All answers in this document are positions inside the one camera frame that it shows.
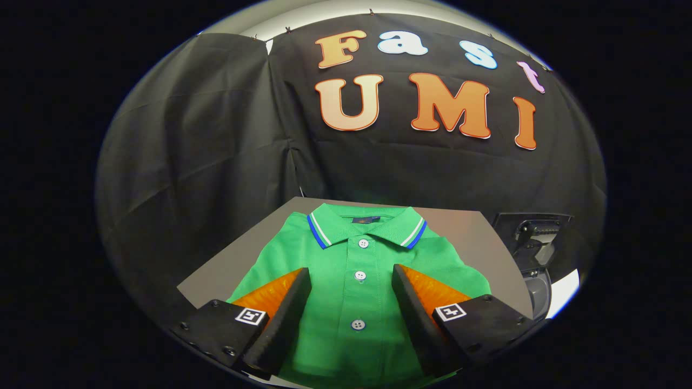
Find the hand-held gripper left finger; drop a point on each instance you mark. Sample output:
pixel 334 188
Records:
pixel 284 324

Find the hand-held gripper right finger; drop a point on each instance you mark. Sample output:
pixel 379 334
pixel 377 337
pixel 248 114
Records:
pixel 416 324

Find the green polo shirt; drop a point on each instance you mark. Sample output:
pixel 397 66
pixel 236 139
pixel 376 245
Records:
pixel 351 302

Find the dark glass washing machine lid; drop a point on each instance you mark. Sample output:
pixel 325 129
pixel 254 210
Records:
pixel 532 237

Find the grey-brown table board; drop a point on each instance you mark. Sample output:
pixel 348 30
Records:
pixel 465 232

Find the black backdrop cloth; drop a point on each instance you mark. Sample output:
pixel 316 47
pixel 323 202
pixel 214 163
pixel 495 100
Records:
pixel 189 162

